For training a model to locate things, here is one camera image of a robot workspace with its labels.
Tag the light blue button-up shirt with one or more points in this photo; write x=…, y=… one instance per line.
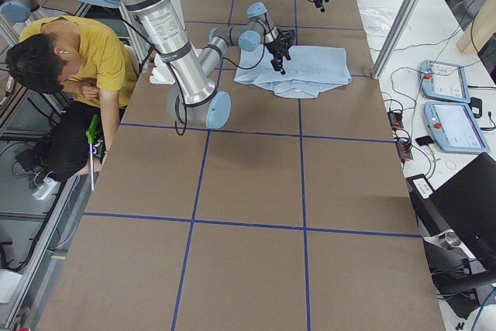
x=310, y=71

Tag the clear plastic bag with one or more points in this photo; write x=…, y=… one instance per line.
x=377, y=20

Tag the orange black usb hub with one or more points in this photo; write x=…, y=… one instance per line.
x=395, y=119

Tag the upper blue teach pendant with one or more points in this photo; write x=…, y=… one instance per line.
x=444, y=81

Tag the blue teach pendant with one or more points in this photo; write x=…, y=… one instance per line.
x=444, y=81
x=454, y=128

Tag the person in yellow shirt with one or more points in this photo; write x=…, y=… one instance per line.
x=85, y=58

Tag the lower blue teach pendant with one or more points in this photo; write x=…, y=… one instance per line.
x=454, y=128

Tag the black monitor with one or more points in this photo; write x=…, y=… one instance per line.
x=465, y=204

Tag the white power strip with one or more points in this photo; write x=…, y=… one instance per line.
x=49, y=187

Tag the aluminium frame post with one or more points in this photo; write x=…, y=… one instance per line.
x=400, y=22

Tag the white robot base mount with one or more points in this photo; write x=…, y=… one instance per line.
x=162, y=71

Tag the green handled tool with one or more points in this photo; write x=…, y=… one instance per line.
x=91, y=134

